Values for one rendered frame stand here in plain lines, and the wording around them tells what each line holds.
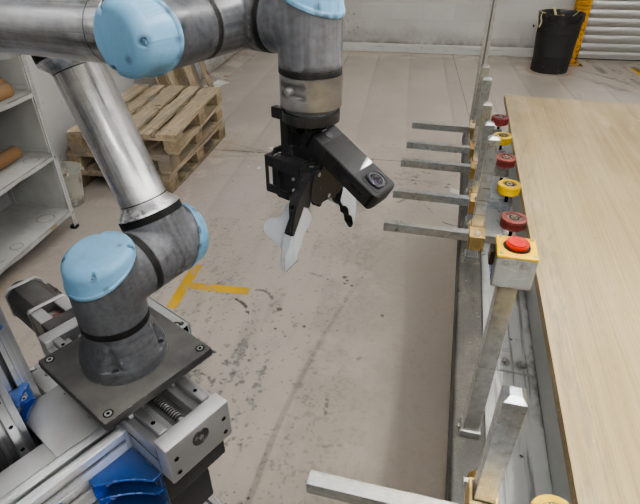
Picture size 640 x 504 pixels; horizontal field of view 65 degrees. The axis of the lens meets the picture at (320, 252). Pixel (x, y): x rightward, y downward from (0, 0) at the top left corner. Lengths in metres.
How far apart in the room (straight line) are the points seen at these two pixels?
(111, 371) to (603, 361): 1.01
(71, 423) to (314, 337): 1.60
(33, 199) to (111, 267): 2.94
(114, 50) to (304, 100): 0.20
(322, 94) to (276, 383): 1.82
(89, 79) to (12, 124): 2.67
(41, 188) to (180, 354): 2.80
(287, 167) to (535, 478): 1.00
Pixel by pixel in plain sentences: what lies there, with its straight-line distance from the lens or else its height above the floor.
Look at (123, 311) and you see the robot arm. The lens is 0.88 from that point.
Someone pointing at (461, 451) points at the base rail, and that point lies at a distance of 1.27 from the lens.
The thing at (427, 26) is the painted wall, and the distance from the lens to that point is 8.17.
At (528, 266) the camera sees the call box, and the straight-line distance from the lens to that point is 0.95.
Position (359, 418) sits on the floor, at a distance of 2.18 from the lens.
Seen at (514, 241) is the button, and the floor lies 1.23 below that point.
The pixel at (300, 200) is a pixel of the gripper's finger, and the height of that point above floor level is 1.42.
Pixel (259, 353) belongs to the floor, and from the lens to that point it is 2.43.
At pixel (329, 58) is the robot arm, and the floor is 1.58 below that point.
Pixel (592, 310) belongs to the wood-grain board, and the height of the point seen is 0.90.
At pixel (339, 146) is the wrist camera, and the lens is 0.63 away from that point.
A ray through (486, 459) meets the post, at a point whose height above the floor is 0.98.
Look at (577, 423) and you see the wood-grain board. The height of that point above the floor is 0.90.
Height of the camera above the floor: 1.71
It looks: 34 degrees down
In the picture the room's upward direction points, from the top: straight up
